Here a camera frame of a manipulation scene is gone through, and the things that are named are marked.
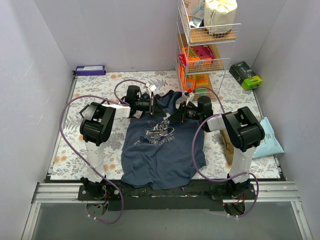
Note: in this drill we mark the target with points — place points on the purple flat box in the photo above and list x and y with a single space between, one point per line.
91 70

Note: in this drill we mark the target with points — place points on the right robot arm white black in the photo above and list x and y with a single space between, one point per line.
245 134

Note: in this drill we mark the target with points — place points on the orange box bottom left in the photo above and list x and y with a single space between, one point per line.
189 84

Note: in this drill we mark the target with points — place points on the teal blue box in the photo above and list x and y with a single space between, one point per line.
197 20

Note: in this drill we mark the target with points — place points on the black green box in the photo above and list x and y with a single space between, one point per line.
245 76

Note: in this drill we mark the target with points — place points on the aluminium rail frame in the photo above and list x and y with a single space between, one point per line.
57 214

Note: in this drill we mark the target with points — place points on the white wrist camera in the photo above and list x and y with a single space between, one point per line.
188 96
150 88

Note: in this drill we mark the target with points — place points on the orange snack box upper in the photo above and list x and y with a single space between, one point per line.
190 54

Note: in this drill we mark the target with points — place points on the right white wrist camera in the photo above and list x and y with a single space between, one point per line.
188 96

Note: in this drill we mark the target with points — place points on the magenta pink box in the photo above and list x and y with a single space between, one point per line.
204 52

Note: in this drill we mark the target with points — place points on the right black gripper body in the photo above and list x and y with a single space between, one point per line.
182 112

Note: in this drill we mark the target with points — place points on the pink white carton top shelf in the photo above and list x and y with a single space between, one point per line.
193 6

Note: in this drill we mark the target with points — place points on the white wire shelf rack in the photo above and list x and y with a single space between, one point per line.
221 46

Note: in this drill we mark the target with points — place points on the navy blue printed t-shirt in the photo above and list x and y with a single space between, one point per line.
158 153

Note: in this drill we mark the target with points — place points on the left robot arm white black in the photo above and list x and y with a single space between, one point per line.
96 128

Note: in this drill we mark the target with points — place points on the orange yellow box bottom front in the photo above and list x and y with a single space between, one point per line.
201 80

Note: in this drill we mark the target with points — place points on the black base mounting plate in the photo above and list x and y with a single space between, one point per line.
198 194

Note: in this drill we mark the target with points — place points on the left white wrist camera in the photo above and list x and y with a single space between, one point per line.
150 88

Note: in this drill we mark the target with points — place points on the cream paper wrapped roll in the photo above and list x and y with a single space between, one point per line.
219 16

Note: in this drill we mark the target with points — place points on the cassava chips bag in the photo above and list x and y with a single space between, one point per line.
268 146

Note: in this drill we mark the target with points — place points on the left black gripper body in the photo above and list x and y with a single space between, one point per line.
152 105

